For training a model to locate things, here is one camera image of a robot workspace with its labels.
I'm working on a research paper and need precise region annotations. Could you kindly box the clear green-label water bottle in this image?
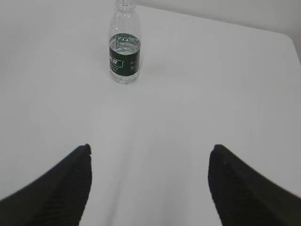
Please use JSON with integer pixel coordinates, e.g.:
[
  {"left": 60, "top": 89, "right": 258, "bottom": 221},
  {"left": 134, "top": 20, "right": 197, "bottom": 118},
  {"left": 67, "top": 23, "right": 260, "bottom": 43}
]
[{"left": 108, "top": 0, "right": 142, "bottom": 84}]

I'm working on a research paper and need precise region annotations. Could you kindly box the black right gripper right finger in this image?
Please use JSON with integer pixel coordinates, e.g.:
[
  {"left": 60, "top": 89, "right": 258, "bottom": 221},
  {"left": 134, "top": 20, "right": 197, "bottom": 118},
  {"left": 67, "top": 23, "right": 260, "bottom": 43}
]
[{"left": 208, "top": 145, "right": 301, "bottom": 226}]

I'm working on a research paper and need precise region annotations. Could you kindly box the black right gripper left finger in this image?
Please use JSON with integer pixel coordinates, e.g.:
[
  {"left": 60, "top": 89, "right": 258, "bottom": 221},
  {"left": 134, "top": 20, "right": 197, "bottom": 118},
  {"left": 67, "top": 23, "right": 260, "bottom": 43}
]
[{"left": 0, "top": 144, "right": 92, "bottom": 226}]

